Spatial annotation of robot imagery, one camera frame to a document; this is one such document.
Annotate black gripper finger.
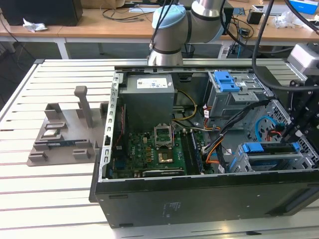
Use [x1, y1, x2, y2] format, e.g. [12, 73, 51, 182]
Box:
[295, 124, 312, 143]
[281, 113, 301, 143]

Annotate hard disk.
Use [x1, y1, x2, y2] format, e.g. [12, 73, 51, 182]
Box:
[229, 141, 300, 172]

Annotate grey metal disk bay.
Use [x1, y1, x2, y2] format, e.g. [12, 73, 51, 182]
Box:
[228, 141, 319, 174]

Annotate grey metal drive cage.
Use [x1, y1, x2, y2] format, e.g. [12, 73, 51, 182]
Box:
[205, 70, 275, 125]

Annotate wooden desk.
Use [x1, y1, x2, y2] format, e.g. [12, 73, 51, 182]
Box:
[0, 7, 155, 59]
[219, 0, 319, 58]

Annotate blue plastic latch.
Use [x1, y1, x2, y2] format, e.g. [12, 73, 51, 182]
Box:
[213, 71, 242, 93]

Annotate crumpled clear plastic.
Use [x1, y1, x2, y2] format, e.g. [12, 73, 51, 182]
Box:
[273, 9, 300, 29]

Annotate RAM stick in slot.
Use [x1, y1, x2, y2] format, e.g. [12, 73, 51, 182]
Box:
[190, 130, 204, 174]

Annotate blue cardboard box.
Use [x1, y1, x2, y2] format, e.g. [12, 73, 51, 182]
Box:
[290, 0, 319, 14]

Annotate white tray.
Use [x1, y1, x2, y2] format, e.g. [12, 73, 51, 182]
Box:
[251, 4, 290, 17]

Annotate black open PC case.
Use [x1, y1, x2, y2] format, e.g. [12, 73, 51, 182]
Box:
[89, 58, 319, 229]

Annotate tall black box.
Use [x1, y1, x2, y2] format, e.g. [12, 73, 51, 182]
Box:
[222, 6, 235, 35]

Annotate CPU socket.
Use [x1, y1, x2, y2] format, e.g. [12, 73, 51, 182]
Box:
[157, 148, 174, 164]

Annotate metal socket cover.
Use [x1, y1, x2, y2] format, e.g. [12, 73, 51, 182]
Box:
[154, 123, 173, 148]

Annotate black mesh waste bin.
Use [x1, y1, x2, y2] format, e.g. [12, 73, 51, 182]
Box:
[181, 43, 195, 60]

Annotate black graphics card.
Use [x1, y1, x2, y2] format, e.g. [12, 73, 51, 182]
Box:
[142, 169, 186, 178]

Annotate grey power supply unit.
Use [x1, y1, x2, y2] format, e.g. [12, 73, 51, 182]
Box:
[119, 74, 177, 125]

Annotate green motherboard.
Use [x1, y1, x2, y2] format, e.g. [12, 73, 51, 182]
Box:
[111, 130, 215, 179]

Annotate black case fan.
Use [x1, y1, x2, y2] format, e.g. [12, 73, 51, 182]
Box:
[112, 104, 128, 160]

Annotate grey parts rack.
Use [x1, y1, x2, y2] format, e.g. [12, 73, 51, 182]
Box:
[26, 86, 112, 167]

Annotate loose RAM stick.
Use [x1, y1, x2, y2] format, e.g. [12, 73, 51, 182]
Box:
[46, 140, 75, 147]

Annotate silver CPU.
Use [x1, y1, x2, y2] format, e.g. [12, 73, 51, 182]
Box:
[42, 128, 62, 140]

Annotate large black box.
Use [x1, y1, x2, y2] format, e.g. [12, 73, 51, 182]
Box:
[0, 0, 83, 27]

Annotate power wire with black plug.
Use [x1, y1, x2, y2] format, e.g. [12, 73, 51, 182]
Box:
[266, 120, 287, 141]

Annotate blue data wire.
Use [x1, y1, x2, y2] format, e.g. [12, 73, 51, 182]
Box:
[256, 113, 285, 142]

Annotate black sleeved wire bundle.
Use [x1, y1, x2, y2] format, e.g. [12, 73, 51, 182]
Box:
[203, 99, 272, 152]

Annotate thick black hose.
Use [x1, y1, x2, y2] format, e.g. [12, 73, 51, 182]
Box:
[251, 0, 319, 90]
[284, 0, 319, 33]

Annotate orange wire bundle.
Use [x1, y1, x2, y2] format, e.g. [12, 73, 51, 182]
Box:
[202, 135, 225, 165]

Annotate yellow and black wire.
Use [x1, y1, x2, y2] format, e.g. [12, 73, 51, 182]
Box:
[171, 89, 198, 122]

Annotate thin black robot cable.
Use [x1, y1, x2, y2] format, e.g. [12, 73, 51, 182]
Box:
[149, 0, 175, 52]

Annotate red black twisted wire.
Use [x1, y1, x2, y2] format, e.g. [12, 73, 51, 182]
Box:
[115, 106, 125, 149]

